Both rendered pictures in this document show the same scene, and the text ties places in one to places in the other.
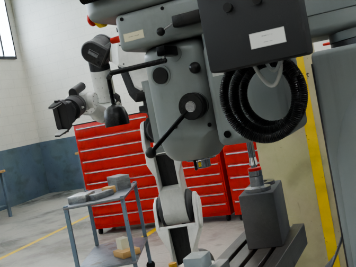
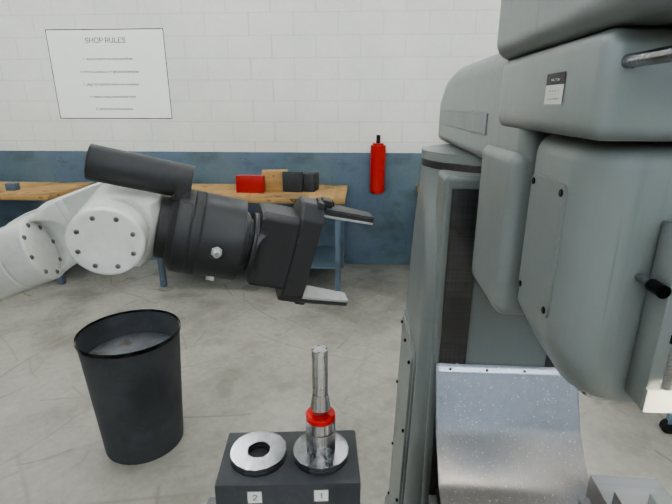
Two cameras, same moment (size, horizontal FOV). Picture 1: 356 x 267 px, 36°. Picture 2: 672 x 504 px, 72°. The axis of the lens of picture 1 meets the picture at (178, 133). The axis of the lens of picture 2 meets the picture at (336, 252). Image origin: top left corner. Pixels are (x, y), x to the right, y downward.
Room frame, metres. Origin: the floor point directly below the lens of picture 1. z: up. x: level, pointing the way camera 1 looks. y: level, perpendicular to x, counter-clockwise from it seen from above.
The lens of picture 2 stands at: (2.08, 0.34, 1.66)
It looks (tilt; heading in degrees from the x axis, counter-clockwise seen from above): 18 degrees down; 250
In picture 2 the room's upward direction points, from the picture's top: straight up
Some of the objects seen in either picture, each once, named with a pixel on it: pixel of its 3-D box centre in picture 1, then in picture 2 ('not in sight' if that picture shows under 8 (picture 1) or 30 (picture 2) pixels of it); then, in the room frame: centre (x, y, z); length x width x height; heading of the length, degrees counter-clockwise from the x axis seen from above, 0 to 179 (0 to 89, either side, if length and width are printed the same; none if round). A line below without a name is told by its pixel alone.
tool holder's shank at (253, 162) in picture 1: (251, 151); (320, 381); (1.89, -0.24, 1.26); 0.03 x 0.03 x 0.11
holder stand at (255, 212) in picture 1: (265, 211); (291, 497); (1.94, -0.25, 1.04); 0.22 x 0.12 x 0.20; 162
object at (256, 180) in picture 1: (256, 178); (320, 432); (1.89, -0.24, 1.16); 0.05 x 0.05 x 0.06
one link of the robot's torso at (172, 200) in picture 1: (170, 170); not in sight; (2.37, 0.06, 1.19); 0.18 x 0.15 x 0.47; 79
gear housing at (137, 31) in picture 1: (189, 22); (636, 90); (1.53, -0.09, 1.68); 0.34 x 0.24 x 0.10; 66
